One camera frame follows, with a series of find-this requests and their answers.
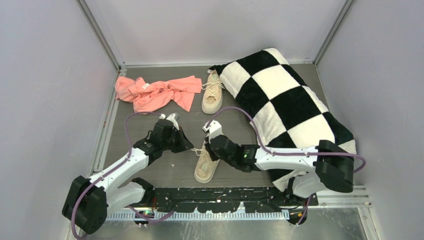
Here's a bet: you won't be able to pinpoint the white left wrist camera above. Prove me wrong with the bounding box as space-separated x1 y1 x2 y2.
159 112 180 130

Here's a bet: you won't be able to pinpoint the black white checkered pillow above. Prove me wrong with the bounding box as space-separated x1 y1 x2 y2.
208 48 356 194

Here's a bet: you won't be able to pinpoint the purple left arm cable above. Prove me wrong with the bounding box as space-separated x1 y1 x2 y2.
70 111 178 240

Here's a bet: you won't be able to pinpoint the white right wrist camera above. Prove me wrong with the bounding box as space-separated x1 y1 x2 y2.
202 120 223 143

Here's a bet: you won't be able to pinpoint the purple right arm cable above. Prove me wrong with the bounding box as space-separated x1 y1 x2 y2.
206 106 367 226

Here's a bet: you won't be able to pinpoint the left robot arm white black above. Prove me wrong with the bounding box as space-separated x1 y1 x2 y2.
61 113 193 235

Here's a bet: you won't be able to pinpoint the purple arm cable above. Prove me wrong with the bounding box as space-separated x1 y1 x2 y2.
206 106 367 226
70 111 178 240

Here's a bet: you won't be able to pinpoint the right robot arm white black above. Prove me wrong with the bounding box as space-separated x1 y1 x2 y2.
205 134 354 205

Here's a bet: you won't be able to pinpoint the pink cloth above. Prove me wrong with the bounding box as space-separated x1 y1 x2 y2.
114 75 202 113

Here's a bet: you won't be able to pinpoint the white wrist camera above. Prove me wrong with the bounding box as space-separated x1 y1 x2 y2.
202 120 223 143
159 112 180 130

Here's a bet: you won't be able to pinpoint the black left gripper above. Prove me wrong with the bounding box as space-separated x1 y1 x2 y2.
161 126 193 153

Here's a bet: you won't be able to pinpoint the aluminium front rail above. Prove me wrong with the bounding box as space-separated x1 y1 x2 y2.
70 186 373 222

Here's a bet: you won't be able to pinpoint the beige sneaker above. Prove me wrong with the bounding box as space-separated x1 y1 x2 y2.
201 70 225 115
191 145 220 184

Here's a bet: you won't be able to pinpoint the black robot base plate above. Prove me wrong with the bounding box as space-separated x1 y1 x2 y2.
121 187 320 215

